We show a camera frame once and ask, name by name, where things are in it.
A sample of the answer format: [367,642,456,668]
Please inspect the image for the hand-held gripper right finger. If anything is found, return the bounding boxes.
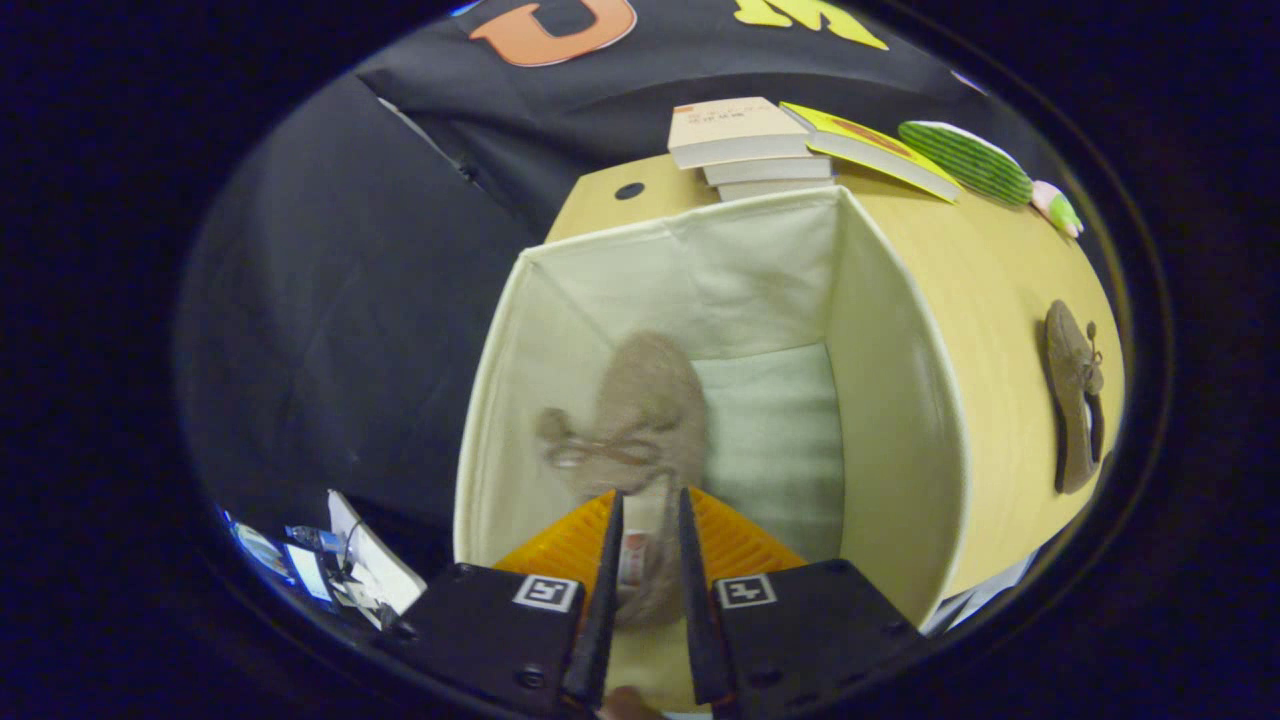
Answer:
[676,486,921,719]

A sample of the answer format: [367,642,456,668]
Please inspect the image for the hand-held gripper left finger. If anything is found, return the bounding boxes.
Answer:
[385,488,626,716]

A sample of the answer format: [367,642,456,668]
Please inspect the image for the brown felt shoe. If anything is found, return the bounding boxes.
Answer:
[1043,300,1107,496]
[535,330,711,631]

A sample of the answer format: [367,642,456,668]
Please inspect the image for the cream fabric storage box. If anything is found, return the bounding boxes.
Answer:
[452,185,971,716]

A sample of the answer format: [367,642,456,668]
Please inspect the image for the white sheet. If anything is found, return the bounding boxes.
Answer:
[920,548,1041,636]

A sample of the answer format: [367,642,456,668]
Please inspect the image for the black backdrop cloth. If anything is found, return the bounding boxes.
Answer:
[175,0,1001,581]

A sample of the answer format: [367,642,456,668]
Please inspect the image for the thin grey book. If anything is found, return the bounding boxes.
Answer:
[715,178,831,203]

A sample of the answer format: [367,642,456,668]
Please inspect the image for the white book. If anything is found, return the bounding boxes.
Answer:
[702,155,836,187]

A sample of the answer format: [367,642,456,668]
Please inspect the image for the beige book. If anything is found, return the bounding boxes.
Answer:
[667,96,813,171]

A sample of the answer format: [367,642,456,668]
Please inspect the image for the yellow book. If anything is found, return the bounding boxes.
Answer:
[780,100,963,204]

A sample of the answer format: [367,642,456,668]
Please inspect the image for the watermelon slice plush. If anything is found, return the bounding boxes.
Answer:
[897,120,1035,208]

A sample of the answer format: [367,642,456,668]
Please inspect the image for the pink and green plush toy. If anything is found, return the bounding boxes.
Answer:
[1030,180,1085,239]

